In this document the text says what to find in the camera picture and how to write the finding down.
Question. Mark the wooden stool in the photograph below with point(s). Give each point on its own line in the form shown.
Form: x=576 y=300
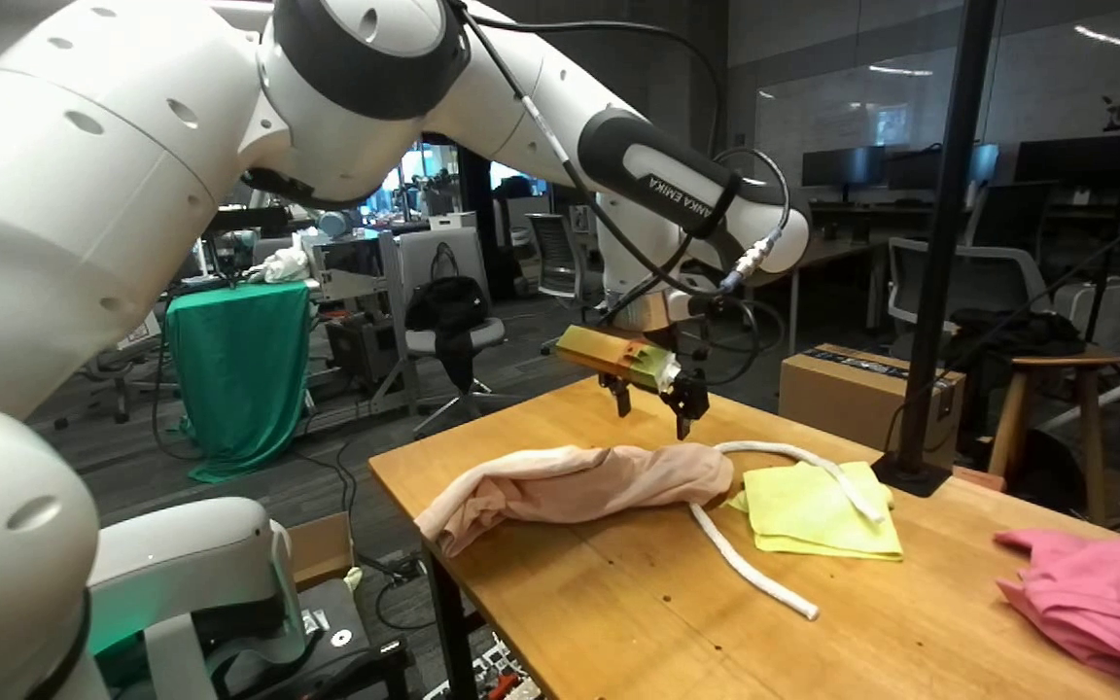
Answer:
x=1046 y=393

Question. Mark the yellow cloth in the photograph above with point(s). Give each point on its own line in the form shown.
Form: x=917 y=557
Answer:
x=806 y=513

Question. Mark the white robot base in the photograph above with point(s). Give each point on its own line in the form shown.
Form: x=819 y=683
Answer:
x=204 y=586

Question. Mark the green draped cloth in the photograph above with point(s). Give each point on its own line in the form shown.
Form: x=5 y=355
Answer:
x=244 y=372

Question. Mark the pink cloth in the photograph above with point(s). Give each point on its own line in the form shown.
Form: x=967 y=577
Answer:
x=1069 y=592

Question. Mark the black camera pole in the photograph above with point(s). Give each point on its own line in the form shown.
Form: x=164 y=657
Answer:
x=908 y=464

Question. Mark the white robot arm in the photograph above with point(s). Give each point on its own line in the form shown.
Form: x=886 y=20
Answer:
x=130 y=122

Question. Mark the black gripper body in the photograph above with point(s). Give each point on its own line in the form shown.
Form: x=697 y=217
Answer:
x=687 y=342

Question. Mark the cardboard box on floor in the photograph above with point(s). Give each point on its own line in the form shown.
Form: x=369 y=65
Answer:
x=863 y=393

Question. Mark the pale peach cloth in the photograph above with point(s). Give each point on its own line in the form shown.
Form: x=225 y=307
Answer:
x=569 y=489

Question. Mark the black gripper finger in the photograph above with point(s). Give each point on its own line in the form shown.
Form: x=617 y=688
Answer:
x=622 y=393
x=689 y=397

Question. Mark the black background office chair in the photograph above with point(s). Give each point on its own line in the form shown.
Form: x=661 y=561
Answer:
x=453 y=320

